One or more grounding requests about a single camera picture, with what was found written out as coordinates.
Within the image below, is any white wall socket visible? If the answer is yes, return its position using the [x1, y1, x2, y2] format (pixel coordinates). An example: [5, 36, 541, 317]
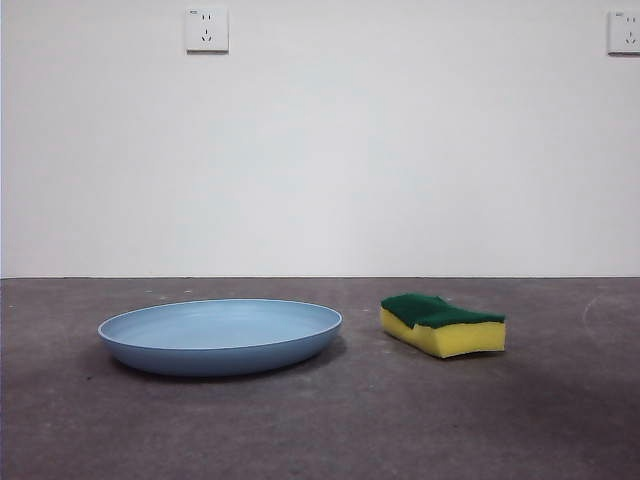
[186, 6, 231, 54]
[607, 10, 640, 56]

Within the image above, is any yellow sponge with green pad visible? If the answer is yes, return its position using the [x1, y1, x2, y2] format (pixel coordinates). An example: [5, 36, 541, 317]
[380, 292, 507, 360]

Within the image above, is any blue round plate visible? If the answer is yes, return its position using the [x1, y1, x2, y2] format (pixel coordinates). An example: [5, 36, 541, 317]
[97, 298, 345, 378]

